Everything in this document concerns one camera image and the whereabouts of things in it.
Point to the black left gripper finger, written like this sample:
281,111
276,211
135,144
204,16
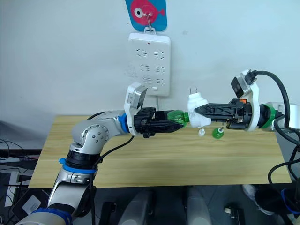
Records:
166,127
161,115

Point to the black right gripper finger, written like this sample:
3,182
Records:
218,110

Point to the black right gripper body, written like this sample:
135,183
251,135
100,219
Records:
241,114

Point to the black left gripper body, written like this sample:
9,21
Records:
144,122

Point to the white mosquito repellent heater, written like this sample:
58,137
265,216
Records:
194,103

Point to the green liquid bottle with wick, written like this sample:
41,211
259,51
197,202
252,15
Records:
217,134

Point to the small white bottle cap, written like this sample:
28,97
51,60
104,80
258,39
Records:
201,132

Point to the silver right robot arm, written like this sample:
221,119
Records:
281,112

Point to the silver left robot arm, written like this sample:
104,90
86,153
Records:
93,136

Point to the white sneaker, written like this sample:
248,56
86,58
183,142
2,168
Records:
249,193

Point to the grey rounded shape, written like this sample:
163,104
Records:
137,208
199,208

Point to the small black box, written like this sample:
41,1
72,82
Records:
234,215
107,213

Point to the white power adapter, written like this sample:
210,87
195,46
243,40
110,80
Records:
32,205

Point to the white floor power strip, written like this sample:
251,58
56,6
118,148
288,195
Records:
12,187

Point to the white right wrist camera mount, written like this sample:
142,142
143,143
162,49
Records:
254,93

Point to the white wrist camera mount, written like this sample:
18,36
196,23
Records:
129,98
254,93

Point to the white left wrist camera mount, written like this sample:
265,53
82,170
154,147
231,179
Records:
129,98

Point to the blue fish wall hook plate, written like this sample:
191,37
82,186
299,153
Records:
159,14

